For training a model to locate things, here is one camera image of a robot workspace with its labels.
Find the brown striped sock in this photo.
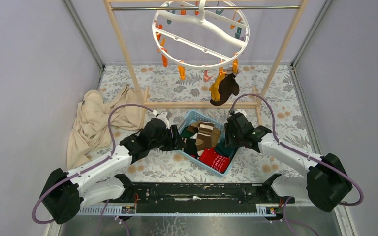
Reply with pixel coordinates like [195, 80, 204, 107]
[196, 122, 221, 157]

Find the white round clip hanger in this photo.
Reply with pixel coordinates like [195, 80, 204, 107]
[152, 0, 251, 70]

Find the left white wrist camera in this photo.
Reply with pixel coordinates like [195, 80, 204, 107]
[152, 110, 172, 129]

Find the purple cable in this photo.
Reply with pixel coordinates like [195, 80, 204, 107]
[32, 104, 157, 225]
[229, 93, 364, 207]

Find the tan brown sock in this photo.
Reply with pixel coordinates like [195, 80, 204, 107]
[186, 121, 200, 133]

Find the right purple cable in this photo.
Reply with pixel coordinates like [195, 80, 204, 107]
[229, 93, 364, 207]

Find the beige crumpled cloth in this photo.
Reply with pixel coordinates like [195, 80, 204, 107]
[66, 86, 146, 169]

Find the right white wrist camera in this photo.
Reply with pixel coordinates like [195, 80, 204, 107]
[227, 109, 248, 122]

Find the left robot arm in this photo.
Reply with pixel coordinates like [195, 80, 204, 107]
[33, 118, 185, 224]

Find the mustard yellow sock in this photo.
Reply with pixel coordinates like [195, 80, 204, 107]
[209, 73, 226, 102]

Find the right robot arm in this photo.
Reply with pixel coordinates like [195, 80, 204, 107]
[224, 112, 352, 212]

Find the wooden drying rack frame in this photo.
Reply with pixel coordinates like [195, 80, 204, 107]
[104, 0, 307, 109]

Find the dark brown sock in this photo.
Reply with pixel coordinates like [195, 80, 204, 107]
[210, 73, 240, 106]

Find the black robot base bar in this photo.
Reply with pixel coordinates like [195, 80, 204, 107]
[112, 174, 295, 214]

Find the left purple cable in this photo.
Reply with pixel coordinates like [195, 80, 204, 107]
[32, 104, 157, 225]

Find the black sock with beige stripes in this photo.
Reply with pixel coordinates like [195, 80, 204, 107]
[183, 138, 199, 159]

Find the red patterned sock pair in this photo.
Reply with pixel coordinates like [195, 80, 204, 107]
[198, 148, 231, 174]

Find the dark teal sock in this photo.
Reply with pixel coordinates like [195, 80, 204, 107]
[214, 142, 238, 160]

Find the dark green sock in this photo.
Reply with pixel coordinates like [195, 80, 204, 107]
[180, 127, 196, 138]

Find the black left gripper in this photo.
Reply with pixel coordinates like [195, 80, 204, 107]
[149, 126, 187, 153]

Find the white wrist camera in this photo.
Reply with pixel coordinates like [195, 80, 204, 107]
[152, 110, 172, 129]
[227, 109, 248, 122]

